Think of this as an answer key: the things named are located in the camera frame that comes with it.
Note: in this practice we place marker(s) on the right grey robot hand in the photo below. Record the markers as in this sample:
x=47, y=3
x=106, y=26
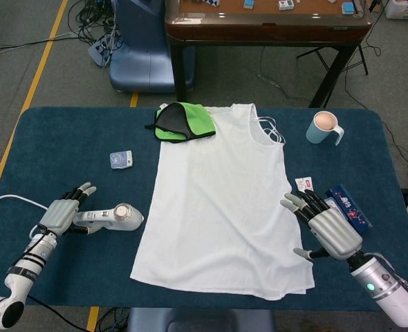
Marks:
x=335, y=231

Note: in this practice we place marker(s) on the white faced mahjong tile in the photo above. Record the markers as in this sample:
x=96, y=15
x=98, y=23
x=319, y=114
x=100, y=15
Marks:
x=282, y=5
x=290, y=4

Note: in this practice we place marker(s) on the blue mahjong tile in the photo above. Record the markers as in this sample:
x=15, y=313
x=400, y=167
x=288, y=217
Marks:
x=248, y=3
x=346, y=8

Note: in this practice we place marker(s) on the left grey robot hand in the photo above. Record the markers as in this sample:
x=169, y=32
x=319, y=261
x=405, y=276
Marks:
x=58, y=216

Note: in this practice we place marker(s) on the white handheld steamer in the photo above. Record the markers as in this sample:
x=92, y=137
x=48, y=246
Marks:
x=124, y=218

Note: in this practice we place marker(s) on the green and black cloth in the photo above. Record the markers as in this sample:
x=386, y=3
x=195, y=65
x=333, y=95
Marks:
x=193, y=115

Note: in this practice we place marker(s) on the brown mahjong table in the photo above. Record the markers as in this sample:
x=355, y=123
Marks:
x=259, y=29

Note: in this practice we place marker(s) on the white storage box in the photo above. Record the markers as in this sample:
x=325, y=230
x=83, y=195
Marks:
x=404, y=8

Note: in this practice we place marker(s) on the floral toothpaste tube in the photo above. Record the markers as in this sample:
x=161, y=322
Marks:
x=302, y=182

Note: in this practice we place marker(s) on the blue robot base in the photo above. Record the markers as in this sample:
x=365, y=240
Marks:
x=138, y=52

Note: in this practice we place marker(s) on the blue white snake puzzle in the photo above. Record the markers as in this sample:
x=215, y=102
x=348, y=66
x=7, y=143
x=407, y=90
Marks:
x=211, y=2

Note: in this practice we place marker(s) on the blue floor power strip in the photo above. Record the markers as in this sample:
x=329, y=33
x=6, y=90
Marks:
x=98, y=52

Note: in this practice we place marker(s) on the white sleeveless shirt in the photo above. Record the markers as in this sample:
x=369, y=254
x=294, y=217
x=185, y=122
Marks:
x=218, y=207

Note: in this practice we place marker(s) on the dark blue table mat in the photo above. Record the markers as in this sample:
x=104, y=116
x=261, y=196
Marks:
x=69, y=155

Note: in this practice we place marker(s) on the dark blue patterned box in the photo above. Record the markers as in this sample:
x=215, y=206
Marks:
x=351, y=205

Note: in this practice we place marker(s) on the small blue tissue pack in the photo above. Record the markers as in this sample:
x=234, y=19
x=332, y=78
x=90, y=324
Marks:
x=121, y=160

